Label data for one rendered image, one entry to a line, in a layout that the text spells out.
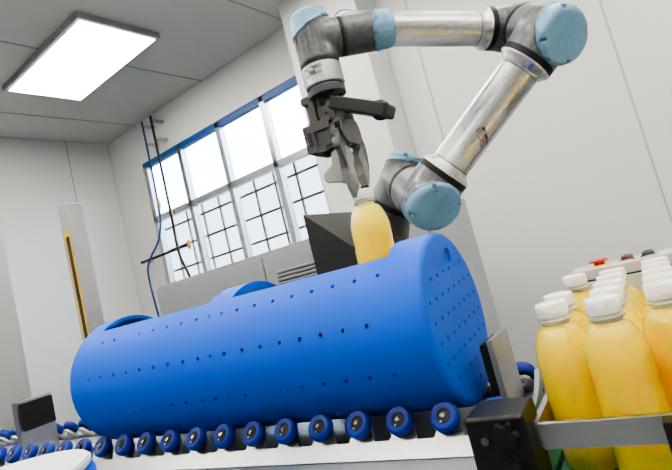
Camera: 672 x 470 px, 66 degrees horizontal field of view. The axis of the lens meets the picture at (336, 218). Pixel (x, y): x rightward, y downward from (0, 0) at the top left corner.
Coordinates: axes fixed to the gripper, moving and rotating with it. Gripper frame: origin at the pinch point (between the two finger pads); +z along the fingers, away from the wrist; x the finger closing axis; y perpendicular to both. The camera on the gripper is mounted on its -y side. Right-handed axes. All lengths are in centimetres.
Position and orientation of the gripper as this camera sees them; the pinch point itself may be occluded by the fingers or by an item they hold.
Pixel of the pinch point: (362, 189)
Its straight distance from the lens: 94.0
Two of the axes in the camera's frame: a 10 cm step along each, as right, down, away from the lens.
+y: -8.3, 2.6, 4.8
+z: 2.4, 9.6, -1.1
